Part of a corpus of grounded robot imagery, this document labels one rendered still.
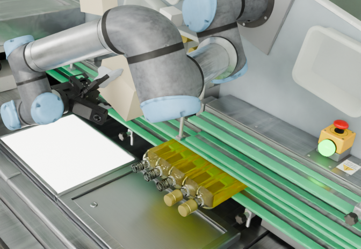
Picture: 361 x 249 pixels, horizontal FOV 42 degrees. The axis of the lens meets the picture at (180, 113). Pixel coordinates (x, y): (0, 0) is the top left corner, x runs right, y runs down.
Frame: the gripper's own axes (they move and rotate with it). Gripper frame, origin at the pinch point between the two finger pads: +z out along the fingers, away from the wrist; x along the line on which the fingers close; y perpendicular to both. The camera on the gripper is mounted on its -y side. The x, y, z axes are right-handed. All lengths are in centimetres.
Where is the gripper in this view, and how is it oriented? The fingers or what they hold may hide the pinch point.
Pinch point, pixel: (120, 88)
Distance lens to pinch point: 142.8
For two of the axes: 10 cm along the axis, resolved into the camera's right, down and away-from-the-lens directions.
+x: -2.7, 7.3, 6.3
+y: -6.4, -6.2, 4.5
